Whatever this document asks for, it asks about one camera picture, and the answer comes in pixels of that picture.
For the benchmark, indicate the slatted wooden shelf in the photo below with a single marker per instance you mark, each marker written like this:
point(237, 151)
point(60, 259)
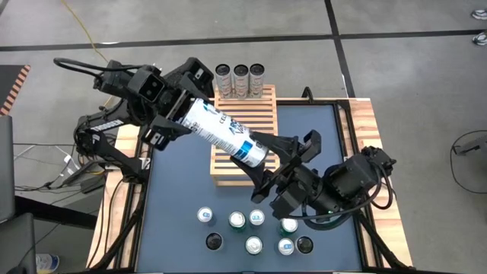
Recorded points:
point(220, 173)

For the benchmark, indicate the white blue container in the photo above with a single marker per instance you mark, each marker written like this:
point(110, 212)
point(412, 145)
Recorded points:
point(47, 263)

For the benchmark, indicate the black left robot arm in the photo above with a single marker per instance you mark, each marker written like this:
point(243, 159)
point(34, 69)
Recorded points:
point(108, 127)

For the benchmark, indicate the black floor beam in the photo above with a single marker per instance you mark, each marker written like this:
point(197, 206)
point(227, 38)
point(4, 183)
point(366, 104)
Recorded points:
point(53, 213)

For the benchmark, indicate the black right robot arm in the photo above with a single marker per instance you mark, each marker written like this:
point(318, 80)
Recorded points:
point(354, 175)

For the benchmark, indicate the grey equipment case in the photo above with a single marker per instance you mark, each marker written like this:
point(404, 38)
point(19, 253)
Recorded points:
point(5, 171)

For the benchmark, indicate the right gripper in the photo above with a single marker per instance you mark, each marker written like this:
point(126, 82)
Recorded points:
point(302, 177)

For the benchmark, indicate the white Celsius can orange print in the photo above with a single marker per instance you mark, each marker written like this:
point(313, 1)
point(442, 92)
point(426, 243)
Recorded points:
point(240, 81)
point(223, 81)
point(256, 81)

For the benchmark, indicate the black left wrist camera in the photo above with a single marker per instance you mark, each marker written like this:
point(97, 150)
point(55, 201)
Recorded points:
point(150, 85)

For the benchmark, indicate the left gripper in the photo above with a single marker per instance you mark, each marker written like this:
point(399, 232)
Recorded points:
point(171, 104)

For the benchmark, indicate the white Celsius Arctic Vibe can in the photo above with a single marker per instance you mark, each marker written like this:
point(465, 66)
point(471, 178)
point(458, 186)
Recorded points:
point(224, 131)
point(304, 244)
point(214, 241)

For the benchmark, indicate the black metal table frame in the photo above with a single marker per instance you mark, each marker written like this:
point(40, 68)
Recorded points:
point(340, 129)

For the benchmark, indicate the grey metal stand foot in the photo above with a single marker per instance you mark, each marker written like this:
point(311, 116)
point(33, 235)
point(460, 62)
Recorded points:
point(473, 144)

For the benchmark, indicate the green Sprite can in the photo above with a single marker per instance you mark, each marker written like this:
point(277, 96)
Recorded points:
point(253, 245)
point(289, 225)
point(237, 219)

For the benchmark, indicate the silver blue Red Bull can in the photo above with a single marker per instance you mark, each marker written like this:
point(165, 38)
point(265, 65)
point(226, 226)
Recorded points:
point(205, 214)
point(256, 217)
point(285, 246)

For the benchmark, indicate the dark grey case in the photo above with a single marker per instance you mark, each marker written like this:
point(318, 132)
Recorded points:
point(17, 247)

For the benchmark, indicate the person's shoe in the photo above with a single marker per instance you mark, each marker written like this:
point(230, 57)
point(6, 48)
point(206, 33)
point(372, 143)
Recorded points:
point(481, 39)
point(480, 14)

